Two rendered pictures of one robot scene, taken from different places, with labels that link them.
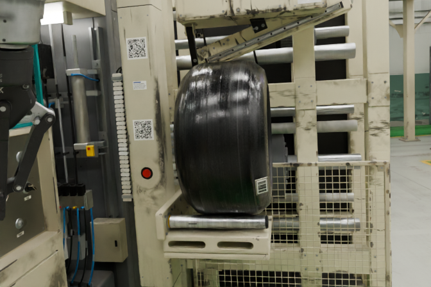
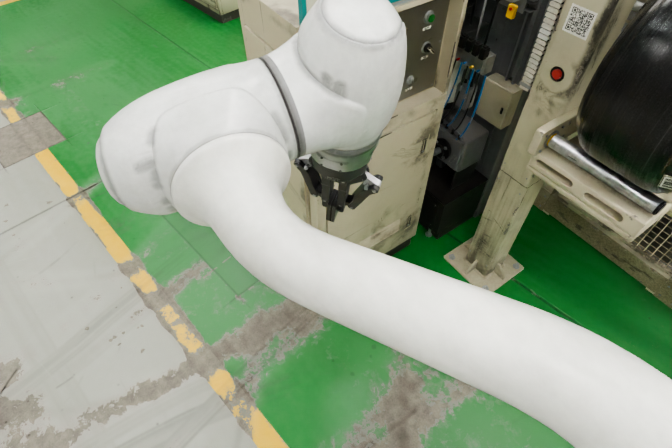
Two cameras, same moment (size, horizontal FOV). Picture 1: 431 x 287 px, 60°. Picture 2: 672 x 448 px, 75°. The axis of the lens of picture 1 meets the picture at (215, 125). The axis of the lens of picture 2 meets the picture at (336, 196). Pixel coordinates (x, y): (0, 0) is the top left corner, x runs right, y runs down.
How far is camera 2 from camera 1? 0.44 m
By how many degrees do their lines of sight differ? 57
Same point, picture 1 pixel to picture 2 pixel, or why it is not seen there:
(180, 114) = (621, 47)
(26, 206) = (421, 65)
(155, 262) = (522, 160)
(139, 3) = not seen: outside the picture
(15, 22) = (348, 165)
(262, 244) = (633, 226)
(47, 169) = (452, 31)
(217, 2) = not seen: outside the picture
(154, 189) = (556, 95)
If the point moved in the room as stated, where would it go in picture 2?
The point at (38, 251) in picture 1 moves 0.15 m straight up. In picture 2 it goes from (418, 109) to (424, 70)
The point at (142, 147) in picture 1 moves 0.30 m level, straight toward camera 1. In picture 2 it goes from (566, 41) to (535, 94)
